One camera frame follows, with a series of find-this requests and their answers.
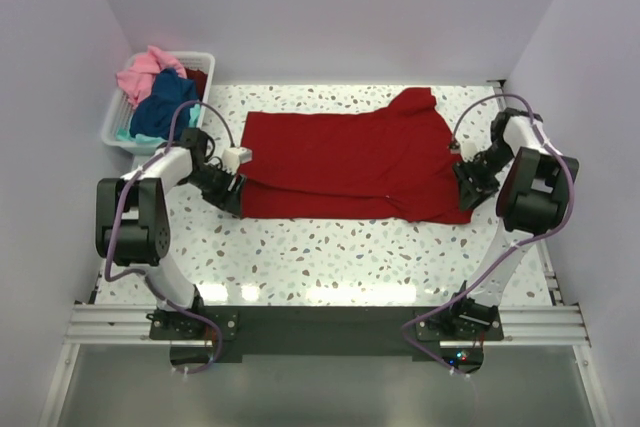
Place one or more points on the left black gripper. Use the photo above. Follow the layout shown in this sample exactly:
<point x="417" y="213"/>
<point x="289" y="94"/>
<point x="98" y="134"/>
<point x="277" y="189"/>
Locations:
<point x="228" y="201"/>

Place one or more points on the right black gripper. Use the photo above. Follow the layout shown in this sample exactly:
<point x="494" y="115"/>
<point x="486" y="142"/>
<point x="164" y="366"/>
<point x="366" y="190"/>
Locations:
<point x="474" y="192"/>

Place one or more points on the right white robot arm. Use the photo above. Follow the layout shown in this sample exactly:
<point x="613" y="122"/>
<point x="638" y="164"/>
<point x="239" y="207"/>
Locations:
<point x="533" y="184"/>

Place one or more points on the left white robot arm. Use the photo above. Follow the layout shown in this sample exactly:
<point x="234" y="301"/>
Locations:
<point x="132" y="230"/>

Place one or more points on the dark blue t shirt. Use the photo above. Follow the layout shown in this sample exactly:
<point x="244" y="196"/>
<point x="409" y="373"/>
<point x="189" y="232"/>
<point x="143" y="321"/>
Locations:
<point x="154" y="115"/>

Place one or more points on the light teal t shirt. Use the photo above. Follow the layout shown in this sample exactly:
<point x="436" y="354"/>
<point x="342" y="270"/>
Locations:
<point x="123" y="134"/>

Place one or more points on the dark red t shirt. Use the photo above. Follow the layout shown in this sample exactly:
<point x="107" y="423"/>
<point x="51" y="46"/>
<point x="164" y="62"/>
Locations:
<point x="200" y="80"/>

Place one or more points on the pink t shirt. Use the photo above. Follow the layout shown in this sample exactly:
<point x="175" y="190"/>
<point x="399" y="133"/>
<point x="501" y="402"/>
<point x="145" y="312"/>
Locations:
<point x="136" y="81"/>

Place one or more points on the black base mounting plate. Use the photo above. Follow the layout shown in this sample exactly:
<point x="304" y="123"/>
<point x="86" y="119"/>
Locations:
<point x="329" y="331"/>

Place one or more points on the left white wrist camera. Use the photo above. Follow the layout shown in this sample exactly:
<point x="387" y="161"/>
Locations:
<point x="233" y="157"/>

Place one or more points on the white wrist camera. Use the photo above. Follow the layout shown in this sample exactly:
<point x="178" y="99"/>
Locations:
<point x="467" y="150"/>
<point x="233" y="157"/>

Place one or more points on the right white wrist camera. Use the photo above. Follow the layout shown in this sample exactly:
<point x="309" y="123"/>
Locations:
<point x="467" y="150"/>

